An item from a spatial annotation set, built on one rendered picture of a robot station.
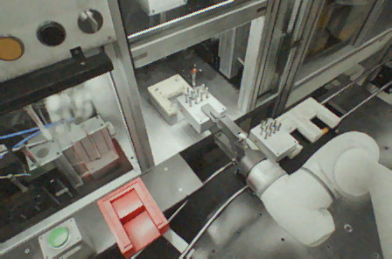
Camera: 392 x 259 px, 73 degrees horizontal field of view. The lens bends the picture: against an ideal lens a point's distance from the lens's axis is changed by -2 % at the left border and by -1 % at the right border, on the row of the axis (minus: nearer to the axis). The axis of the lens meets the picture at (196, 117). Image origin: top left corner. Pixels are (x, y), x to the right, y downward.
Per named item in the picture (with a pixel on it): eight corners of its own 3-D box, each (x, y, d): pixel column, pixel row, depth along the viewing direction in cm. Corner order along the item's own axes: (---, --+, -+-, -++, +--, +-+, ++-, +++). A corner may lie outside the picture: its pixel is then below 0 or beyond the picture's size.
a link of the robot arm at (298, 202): (259, 203, 70) (296, 171, 71) (304, 256, 62) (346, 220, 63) (255, 196, 61) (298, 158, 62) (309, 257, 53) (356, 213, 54)
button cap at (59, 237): (54, 253, 57) (51, 250, 55) (49, 236, 59) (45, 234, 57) (73, 241, 58) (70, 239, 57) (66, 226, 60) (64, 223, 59)
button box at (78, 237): (66, 273, 64) (44, 262, 54) (56, 244, 68) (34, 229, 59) (97, 252, 66) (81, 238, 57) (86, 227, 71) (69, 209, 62)
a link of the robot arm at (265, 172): (291, 167, 64) (273, 150, 67) (263, 188, 60) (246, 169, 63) (281, 184, 71) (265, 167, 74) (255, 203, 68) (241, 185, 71)
